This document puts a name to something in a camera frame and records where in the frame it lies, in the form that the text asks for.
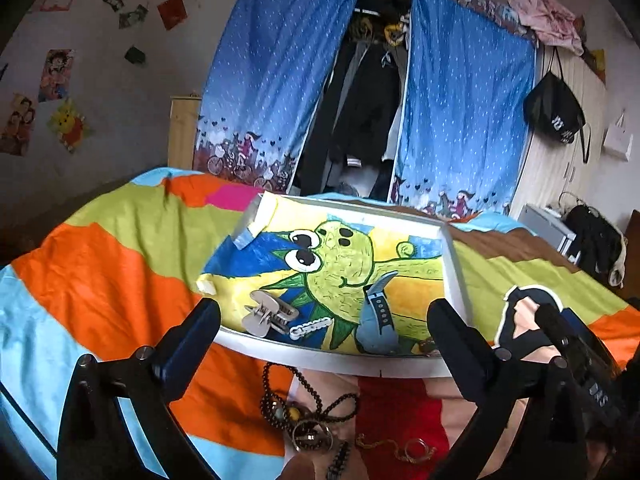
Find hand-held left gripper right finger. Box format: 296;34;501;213
426;298;588;480

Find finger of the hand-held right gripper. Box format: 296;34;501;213
535;304;571;357

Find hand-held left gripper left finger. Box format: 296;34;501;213
56;297;222;480

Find black bead necklace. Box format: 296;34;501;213
259;360;362;443

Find gold ring bracelet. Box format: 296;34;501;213
397;437;432;463

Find gold chain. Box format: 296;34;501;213
356;434;401;453

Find white tray with cartoon drawing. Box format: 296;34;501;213
197;191;473;378

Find metal ring pendant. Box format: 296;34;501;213
292;417;328;453

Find grey hair claw clip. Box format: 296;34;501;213
241;290;301;337

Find white storage box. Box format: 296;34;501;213
517;203;576;256

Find colourful striped blanket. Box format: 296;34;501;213
0;167;640;480

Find white hair clip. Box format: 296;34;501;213
289;317;333;339

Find cream wardrobe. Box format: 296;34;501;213
510;45;640;241

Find white paper bag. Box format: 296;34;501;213
602;110;635;161

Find wooden cabinet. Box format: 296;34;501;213
167;94;203;171

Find yellow bear poster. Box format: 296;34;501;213
47;99;93;153

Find hanging dark clothes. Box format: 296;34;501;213
295;10;416;201

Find orange painting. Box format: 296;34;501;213
582;49;607;83

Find cartoon family poster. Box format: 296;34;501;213
0;92;40;157

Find blue fabric wardrobe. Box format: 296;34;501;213
192;0;538;221

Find anime character poster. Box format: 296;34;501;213
39;49;76;103

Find pink cloth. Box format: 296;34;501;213
507;0;586;56

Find red paper square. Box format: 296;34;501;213
157;0;188;31

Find black drawstring bag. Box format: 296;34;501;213
522;71;588;163

